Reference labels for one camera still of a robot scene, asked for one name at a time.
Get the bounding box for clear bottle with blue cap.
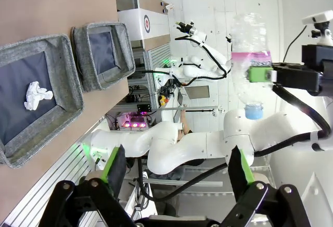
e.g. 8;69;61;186
230;12;273;120

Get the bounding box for person in black shirt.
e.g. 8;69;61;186
178;104;195;144

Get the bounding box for slotted aluminium base plate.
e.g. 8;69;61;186
143;42;172;110
4;143;105;227

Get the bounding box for white cabinet with target logo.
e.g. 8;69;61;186
117;7;171;41

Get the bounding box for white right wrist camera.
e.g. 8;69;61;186
301;10;333;46

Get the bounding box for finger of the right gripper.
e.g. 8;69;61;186
247;64;289;84

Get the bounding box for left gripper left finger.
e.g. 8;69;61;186
38;144;137;227

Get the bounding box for white device with glowing lights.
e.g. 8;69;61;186
116;111;149;130

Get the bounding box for brown wooden board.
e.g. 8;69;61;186
137;0;171;13

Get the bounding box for white paper ball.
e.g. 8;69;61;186
23;81;54;111

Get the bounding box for grey metal bar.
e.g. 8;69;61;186
161;104;226;115

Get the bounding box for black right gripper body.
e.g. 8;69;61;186
287;60;333;96

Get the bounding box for grey fabric basket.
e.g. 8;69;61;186
70;21;136;93
0;33;85;170

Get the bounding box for grey flat panel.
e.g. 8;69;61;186
185;85;210;100

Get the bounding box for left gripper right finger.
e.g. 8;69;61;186
221;145;313;227

